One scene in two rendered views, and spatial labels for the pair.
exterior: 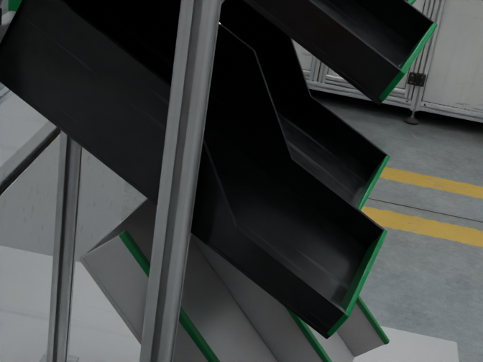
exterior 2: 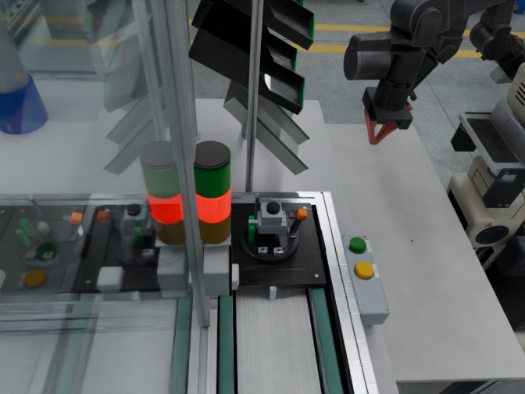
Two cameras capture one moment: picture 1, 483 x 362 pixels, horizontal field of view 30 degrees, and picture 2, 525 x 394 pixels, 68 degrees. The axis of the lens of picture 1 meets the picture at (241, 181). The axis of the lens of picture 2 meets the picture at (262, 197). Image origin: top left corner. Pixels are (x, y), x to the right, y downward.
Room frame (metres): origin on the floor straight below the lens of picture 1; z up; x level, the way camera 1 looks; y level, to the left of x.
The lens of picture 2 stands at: (-0.25, 0.17, 1.73)
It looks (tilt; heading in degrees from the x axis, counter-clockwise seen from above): 48 degrees down; 347
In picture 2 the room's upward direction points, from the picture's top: 5 degrees clockwise
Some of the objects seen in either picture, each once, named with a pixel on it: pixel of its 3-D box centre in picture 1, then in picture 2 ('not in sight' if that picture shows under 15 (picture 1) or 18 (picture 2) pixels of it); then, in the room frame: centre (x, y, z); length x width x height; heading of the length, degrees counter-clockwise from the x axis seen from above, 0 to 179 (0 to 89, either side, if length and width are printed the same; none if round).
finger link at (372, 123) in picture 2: not in sight; (378, 121); (0.33, -0.19, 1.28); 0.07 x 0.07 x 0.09; 84
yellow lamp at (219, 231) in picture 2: not in sight; (213, 220); (0.11, 0.15, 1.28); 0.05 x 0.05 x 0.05
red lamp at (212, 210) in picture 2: not in sight; (212, 197); (0.11, 0.15, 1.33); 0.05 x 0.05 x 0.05
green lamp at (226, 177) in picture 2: not in sight; (211, 171); (0.11, 0.15, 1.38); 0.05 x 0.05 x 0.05
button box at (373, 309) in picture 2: not in sight; (360, 277); (0.18, -0.19, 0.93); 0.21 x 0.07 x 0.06; 174
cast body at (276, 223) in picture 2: not in sight; (267, 216); (0.29, 0.03, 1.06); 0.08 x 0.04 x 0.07; 84
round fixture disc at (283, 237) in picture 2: not in sight; (269, 238); (0.29, 0.02, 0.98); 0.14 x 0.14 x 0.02
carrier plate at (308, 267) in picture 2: not in sight; (269, 242); (0.29, 0.02, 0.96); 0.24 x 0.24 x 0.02; 84
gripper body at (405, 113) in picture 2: not in sight; (391, 93); (0.32, -0.19, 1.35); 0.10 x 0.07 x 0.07; 174
